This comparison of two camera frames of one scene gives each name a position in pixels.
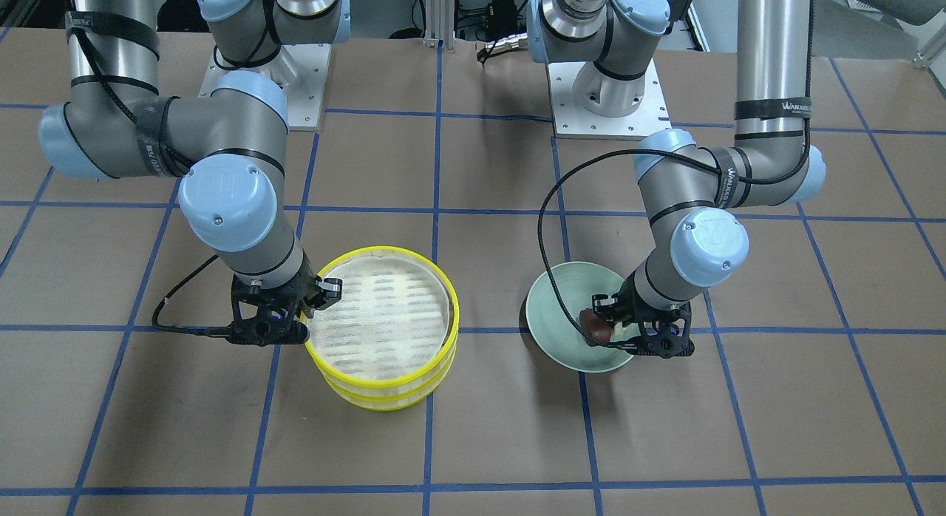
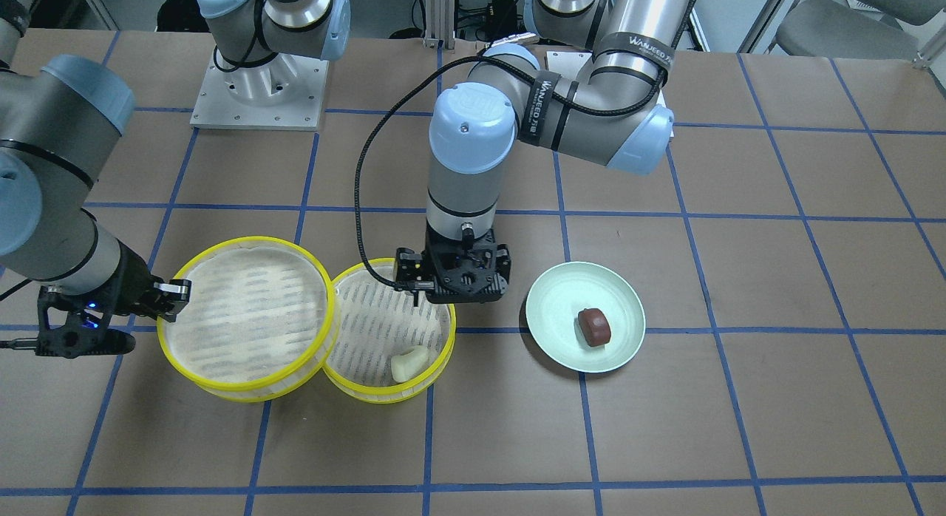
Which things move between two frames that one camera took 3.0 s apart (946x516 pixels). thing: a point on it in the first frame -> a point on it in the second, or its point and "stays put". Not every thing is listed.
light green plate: [553, 330] stays put
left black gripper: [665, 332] -> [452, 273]
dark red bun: [595, 326] stays put
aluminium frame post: [440, 15] stays put
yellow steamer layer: [395, 331] -> [260, 320]
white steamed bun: [618, 333] -> [406, 366]
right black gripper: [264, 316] -> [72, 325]
